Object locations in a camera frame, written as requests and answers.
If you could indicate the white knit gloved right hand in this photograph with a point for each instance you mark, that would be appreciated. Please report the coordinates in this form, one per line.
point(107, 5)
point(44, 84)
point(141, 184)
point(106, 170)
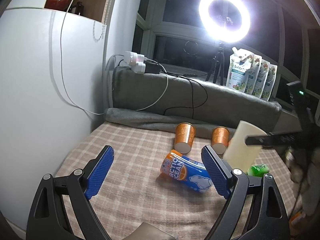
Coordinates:
point(305, 183)

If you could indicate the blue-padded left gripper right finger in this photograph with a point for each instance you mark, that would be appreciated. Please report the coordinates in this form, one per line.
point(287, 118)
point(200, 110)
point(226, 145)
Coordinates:
point(267, 217)

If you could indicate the orange paper cup left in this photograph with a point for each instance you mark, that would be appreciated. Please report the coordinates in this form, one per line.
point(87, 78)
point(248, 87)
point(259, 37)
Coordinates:
point(184, 137)

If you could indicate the orange paper cup right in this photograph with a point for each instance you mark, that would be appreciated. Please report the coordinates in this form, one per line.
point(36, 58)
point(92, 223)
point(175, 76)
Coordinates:
point(220, 139)

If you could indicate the dark small bottle on shelf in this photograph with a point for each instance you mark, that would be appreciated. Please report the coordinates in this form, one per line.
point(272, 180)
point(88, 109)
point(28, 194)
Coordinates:
point(77, 9)

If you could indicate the white refill pouch front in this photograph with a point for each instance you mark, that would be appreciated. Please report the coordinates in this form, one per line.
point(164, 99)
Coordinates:
point(240, 63)

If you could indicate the green tea drink carton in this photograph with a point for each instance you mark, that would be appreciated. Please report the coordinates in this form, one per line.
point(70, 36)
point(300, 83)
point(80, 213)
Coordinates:
point(258, 170)

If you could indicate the orange paper cup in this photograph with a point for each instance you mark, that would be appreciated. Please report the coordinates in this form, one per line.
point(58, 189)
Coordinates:
point(184, 137)
point(220, 139)

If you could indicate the pink plaid table cloth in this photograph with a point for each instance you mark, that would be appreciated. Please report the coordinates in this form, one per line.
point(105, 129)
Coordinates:
point(134, 190)

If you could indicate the white refill pouch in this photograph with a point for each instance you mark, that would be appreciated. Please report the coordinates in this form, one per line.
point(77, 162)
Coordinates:
point(240, 63)
point(253, 74)
point(261, 79)
point(271, 77)

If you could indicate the white power strip with plugs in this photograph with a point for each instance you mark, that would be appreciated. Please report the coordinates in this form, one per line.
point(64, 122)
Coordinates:
point(135, 61)

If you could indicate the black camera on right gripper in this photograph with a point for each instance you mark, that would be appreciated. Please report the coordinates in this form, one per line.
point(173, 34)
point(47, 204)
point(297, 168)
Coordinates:
point(297, 95)

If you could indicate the black tripod stand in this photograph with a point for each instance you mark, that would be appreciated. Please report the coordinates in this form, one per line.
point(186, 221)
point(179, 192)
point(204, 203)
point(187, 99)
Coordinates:
point(217, 66)

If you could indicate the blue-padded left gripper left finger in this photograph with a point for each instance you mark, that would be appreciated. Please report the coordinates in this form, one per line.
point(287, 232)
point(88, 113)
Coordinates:
point(48, 217)

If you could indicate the cream plastic cup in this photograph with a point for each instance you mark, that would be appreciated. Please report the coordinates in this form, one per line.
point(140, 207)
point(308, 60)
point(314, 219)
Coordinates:
point(238, 154)

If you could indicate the black power adapter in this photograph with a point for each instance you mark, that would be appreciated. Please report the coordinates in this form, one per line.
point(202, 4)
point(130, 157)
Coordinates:
point(152, 68)

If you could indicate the bright ring light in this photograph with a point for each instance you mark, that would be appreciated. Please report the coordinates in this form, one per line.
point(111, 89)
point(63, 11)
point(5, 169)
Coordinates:
point(227, 21)

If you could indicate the blue orange Arctic Ocean can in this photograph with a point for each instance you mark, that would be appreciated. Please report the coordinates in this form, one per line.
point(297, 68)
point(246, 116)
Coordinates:
point(188, 171)

